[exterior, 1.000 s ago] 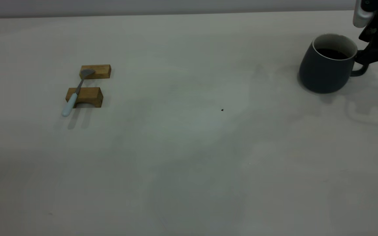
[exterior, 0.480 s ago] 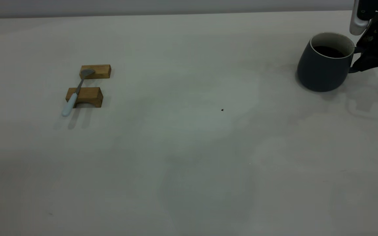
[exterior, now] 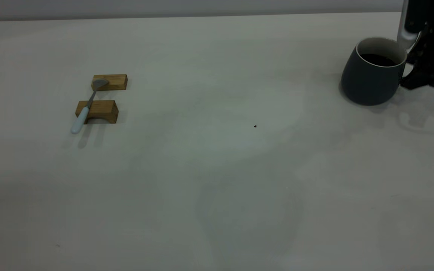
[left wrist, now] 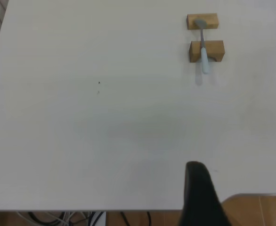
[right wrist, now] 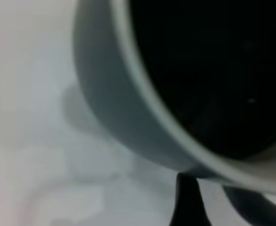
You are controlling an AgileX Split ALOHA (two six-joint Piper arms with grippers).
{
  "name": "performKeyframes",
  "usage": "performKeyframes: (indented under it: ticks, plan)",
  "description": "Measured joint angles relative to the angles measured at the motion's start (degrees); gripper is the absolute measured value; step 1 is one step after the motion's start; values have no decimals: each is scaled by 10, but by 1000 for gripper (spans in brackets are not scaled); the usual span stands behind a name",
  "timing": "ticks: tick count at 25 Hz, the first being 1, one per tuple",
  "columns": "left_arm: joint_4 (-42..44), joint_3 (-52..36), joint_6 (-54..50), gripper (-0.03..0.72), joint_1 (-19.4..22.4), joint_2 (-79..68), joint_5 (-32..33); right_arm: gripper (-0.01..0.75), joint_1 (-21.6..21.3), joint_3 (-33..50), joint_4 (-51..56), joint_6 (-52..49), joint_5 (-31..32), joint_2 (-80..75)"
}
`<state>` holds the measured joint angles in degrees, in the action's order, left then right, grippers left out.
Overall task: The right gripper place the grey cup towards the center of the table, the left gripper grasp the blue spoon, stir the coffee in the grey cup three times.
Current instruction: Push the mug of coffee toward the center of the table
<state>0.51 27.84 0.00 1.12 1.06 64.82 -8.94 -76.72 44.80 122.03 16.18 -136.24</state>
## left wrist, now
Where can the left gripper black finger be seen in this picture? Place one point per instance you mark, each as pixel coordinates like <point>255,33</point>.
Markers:
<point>199,195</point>

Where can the white table leg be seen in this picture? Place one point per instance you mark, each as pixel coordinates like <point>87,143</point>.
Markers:
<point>99,220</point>

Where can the arched wooden block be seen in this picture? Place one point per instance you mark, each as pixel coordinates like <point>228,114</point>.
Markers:
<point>215,49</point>

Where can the flat rectangular wooden block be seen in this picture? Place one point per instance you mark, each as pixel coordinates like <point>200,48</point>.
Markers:
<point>211,21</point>

